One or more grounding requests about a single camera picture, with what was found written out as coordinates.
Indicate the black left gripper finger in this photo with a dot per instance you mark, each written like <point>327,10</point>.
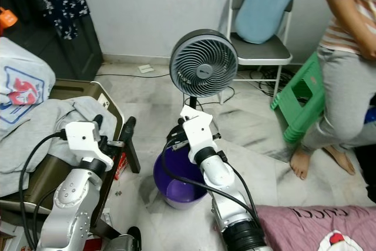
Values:
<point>96,120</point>
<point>133,145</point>

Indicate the purple cartoon print blanket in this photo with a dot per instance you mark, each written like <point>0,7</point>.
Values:
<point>311,227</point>

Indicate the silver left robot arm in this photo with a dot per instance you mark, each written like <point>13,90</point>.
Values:
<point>73,204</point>

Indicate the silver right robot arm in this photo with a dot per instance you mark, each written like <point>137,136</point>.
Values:
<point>223,180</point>

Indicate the bare person forearm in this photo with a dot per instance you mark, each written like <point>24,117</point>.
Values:
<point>349,16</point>

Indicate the olive brown storage box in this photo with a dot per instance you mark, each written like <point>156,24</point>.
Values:
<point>76,89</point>

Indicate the purple plastic bucket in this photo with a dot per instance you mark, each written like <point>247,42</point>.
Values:
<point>167,180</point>

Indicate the grey hoodie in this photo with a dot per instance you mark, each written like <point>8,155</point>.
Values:
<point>47,133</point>

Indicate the dark wooden cabinet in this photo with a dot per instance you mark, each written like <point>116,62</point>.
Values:
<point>85,57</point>

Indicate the white floor paper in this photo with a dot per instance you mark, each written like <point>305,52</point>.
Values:
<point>145,69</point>

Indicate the grey round floor fan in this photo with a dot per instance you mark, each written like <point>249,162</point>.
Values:
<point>202,63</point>

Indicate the silver left robot leg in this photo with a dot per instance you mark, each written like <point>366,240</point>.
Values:
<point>123,244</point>

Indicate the white shirt blue red logo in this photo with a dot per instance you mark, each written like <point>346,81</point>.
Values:
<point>14,63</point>

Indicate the grey folding chair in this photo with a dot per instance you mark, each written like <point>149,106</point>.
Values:
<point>261,51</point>

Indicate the green plastic stool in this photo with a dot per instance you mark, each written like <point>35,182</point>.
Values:
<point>299,116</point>

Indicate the blue seat cushion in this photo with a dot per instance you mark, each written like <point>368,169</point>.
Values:
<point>264,4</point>

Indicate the person in grey trousers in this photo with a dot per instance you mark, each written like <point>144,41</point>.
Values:
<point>341,86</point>

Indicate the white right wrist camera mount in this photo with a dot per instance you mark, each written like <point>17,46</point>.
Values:
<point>200,130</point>

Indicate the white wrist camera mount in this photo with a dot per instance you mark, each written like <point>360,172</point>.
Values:
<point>200,130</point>
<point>88,142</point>

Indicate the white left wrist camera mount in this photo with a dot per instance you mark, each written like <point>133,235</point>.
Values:
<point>88,142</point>

